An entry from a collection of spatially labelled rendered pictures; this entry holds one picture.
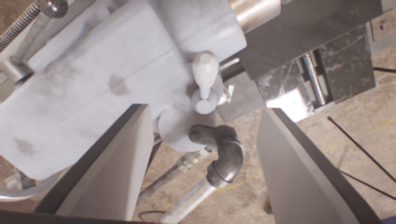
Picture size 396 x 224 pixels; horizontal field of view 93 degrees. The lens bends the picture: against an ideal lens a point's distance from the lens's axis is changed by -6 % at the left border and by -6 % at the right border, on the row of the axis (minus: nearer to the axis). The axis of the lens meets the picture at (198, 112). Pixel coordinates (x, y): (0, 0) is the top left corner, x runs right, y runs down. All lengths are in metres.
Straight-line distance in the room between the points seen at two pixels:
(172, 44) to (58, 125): 0.22
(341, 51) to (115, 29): 0.55
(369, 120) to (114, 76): 2.04
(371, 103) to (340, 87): 1.37
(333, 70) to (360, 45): 0.08
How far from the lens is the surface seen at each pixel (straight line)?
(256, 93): 0.59
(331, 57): 0.63
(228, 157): 0.24
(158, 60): 0.25
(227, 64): 0.58
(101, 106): 0.31
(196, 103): 0.24
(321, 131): 1.97
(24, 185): 0.56
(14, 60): 0.49
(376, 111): 2.12
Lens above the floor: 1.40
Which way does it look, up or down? 61 degrees down
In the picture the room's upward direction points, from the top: 176 degrees counter-clockwise
